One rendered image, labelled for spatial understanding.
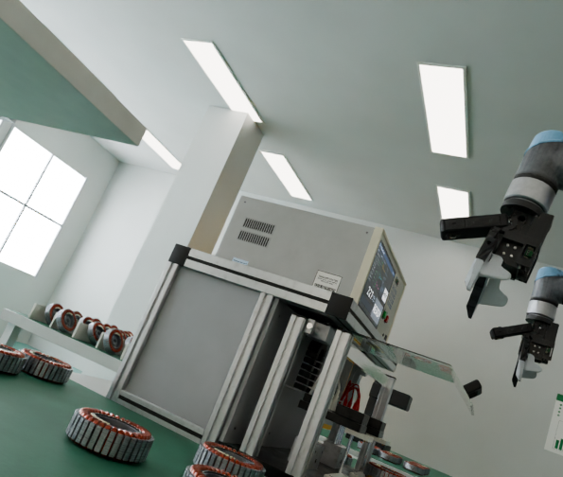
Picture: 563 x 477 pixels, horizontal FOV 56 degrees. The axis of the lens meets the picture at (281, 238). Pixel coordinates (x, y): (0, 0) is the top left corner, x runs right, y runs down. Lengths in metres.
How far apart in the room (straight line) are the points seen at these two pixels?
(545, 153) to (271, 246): 0.64
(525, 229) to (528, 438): 5.64
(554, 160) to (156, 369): 0.87
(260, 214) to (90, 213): 8.06
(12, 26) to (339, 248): 0.81
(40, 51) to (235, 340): 0.66
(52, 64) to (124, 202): 8.35
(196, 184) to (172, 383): 4.37
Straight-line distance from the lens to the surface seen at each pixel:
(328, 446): 1.46
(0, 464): 0.60
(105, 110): 0.83
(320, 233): 1.27
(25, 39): 0.75
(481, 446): 6.54
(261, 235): 1.32
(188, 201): 5.39
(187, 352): 1.17
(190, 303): 1.19
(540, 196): 1.00
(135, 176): 9.22
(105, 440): 0.75
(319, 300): 1.07
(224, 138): 5.58
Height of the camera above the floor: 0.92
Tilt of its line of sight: 14 degrees up
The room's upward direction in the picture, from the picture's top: 22 degrees clockwise
